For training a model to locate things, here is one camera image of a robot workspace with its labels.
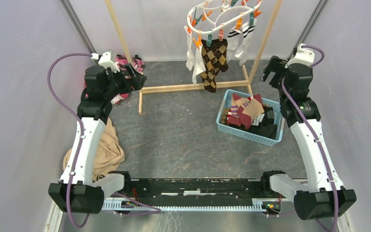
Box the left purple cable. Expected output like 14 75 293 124
47 53 162 229

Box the wooden drying rack frame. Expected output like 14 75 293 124
105 0 282 115

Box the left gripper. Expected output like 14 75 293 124
103 62 147 100

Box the beige cloth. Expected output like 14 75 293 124
59 117 125 184

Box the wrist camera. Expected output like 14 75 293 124
285 43 315 68
91 49 120 73

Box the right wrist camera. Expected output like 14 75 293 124
285 43 315 68

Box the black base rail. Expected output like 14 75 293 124
112 178 280 207

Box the pink camouflage cloth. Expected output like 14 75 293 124
83 54 145 105

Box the pink clothespin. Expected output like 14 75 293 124
218 29 224 42

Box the blue plastic basket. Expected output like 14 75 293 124
216 89 285 146

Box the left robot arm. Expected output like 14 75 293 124
48 64 147 214

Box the red striped sock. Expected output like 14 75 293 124
227 93 248 126

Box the white sock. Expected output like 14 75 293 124
227 28 242 62
234 20 257 66
185 29 195 71
192 45 206 85

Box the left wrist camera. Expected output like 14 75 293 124
91 49 120 73

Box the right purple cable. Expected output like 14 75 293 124
281 44 339 232

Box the purple cable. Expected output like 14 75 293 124
281 44 339 232
47 53 162 229

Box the white plastic clip hanger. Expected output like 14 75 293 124
184 0 263 47

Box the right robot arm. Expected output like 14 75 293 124
259 56 357 220

